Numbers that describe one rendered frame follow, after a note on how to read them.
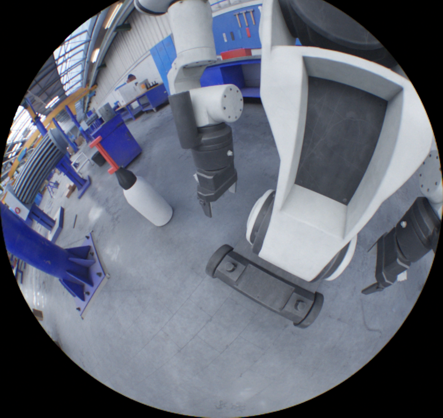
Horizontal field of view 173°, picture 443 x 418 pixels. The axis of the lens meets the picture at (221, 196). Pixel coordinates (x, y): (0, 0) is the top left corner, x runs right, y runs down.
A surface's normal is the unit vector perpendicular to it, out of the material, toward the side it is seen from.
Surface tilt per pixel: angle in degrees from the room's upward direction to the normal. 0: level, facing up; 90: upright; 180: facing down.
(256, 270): 0
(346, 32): 90
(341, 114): 80
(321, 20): 90
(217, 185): 90
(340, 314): 0
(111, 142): 90
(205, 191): 11
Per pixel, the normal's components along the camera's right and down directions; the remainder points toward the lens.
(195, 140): 0.67, 0.46
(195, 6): 0.41, 0.60
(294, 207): -0.13, -0.70
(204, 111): -0.61, 0.60
